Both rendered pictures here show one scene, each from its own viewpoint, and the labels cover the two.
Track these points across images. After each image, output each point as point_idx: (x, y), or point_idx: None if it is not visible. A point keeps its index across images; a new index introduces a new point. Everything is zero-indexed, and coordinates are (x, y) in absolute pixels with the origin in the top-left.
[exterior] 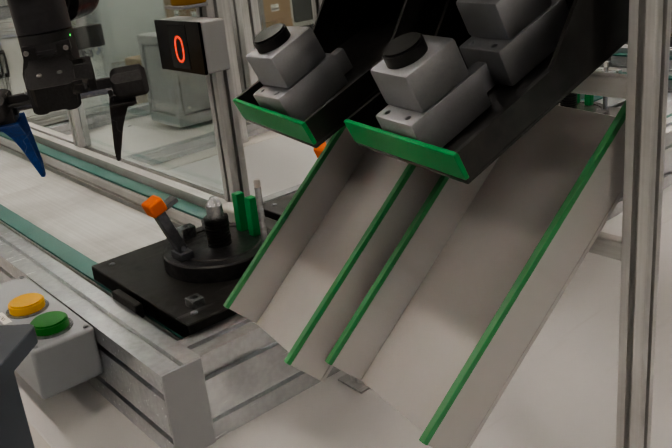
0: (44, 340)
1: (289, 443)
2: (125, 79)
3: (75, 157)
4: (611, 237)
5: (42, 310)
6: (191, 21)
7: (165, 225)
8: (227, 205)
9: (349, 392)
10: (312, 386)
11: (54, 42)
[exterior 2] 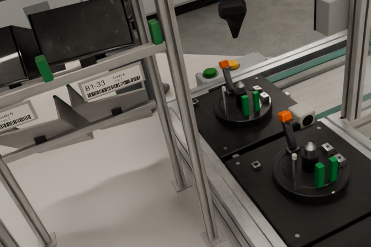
0: (201, 74)
1: (154, 157)
2: (218, 5)
3: None
4: (8, 154)
5: None
6: None
7: (223, 74)
8: (301, 103)
9: (174, 178)
10: (186, 167)
11: None
